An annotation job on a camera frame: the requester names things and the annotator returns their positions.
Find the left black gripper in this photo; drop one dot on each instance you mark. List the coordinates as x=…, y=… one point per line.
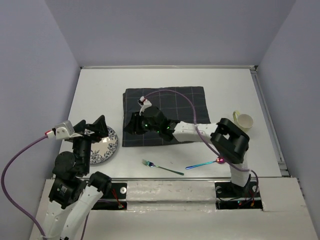
x=100, y=127

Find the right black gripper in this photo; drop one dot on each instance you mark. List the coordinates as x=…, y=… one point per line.
x=133, y=125

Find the blue floral plate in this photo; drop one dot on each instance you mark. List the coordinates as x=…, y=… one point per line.
x=102, y=151

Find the iridescent fork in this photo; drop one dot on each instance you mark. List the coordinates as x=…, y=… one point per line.
x=152, y=165

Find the dark plaid cloth napkin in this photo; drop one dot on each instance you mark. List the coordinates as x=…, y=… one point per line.
x=174, y=104

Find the cream yellow mug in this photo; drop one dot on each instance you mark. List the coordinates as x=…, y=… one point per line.
x=243, y=121

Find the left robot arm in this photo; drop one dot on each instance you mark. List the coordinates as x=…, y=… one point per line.
x=71, y=198

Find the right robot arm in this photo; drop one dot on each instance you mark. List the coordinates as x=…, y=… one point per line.
x=226, y=139

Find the iridescent spoon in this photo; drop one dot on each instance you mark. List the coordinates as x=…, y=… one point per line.
x=219, y=160

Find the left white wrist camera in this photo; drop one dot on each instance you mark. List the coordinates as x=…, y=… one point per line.
x=63, y=131

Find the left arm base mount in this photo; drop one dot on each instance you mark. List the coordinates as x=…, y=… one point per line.
x=115, y=199

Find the aluminium table edge rail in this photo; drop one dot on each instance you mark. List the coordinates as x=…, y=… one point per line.
x=246, y=67

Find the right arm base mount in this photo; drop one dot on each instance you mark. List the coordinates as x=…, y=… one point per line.
x=232, y=197

